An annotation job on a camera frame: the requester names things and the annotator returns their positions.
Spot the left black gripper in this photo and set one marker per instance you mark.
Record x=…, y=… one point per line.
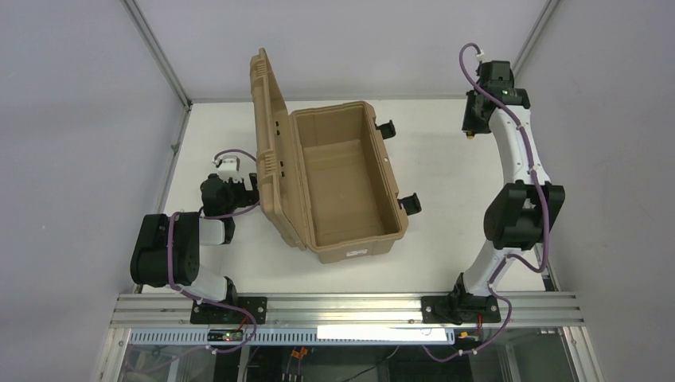
x=248, y=191

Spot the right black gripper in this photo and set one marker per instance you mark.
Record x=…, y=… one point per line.
x=475, y=118

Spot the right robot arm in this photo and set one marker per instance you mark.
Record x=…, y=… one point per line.
x=522, y=214

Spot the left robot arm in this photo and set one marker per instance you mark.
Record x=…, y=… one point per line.
x=167, y=252

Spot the tan plastic toolbox bin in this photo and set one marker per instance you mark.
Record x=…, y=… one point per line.
x=349, y=188

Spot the white label on bin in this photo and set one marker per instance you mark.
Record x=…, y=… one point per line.
x=356, y=253

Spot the tan toolbox lid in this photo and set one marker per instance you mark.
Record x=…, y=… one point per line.
x=277, y=165

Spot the black rear toolbox latch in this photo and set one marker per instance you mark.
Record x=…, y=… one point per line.
x=387, y=130

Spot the black toolbox latch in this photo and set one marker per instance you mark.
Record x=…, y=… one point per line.
x=410, y=204
x=387, y=130

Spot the black front toolbox latch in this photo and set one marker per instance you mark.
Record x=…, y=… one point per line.
x=410, y=204

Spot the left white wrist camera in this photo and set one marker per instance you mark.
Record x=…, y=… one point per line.
x=228, y=168

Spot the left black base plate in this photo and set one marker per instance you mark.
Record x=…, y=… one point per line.
x=228, y=311

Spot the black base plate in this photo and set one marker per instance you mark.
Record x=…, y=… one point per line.
x=228, y=311
x=448, y=311

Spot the aluminium front rail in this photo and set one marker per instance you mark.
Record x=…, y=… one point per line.
x=530, y=309

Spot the slotted cable duct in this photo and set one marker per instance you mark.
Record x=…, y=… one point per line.
x=322, y=335

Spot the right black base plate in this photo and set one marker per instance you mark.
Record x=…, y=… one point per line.
x=448, y=311

